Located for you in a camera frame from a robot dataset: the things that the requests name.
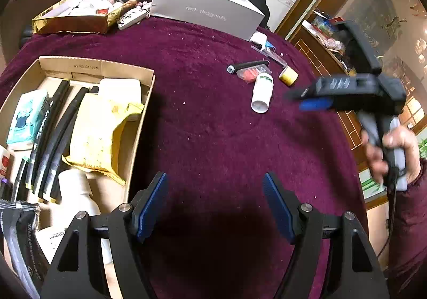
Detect person's right forearm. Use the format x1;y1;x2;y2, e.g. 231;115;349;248
383;157;427;299

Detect black foil packet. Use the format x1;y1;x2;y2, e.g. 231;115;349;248
0;201;50;299

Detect gold tray box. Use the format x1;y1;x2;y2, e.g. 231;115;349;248
32;0;149;35

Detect clear pen packet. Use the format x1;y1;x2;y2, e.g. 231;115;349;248
251;45;287;68

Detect yellow snack packet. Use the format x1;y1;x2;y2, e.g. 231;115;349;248
63;91;145;186

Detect maroon blanket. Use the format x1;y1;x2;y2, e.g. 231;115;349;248
0;15;367;299

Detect blue tissue packet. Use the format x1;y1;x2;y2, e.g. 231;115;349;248
7;89;50;149

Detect white spray bottle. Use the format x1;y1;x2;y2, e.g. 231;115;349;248
35;168;114;299

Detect small white carton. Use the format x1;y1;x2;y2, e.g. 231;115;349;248
250;31;268;48

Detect person's right hand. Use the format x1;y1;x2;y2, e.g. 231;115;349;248
360;126;421;186

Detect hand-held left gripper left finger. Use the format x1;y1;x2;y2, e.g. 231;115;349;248
40;172;169;299

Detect small white box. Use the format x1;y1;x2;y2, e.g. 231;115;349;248
99;78;142;121

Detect grey shoe box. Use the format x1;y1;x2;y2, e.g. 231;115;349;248
149;0;270;42

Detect yellow tape roll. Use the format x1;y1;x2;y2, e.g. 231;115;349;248
278;66;299;86

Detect cluttered shelf items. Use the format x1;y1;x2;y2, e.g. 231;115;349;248
302;10;354;69

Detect white bottle green label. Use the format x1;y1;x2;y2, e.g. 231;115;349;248
251;73;274;114

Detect red clear packet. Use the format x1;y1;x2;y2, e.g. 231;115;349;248
238;66;271;84

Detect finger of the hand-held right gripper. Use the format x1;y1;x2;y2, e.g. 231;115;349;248
283;85;321;102
298;99;335;112

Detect cardboard box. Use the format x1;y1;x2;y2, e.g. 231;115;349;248
0;55;156;299

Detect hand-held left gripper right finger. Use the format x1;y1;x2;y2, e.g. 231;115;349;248
263;172;391;299

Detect white bottle red label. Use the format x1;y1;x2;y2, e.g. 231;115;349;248
0;146;14;180

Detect black marker pen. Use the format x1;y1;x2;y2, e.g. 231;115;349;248
227;59;270;74

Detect black foam tube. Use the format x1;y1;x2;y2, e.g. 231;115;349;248
50;85;101;204
35;86;89;200
25;79;71;189

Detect black cable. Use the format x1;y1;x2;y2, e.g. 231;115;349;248
375;167;399;263

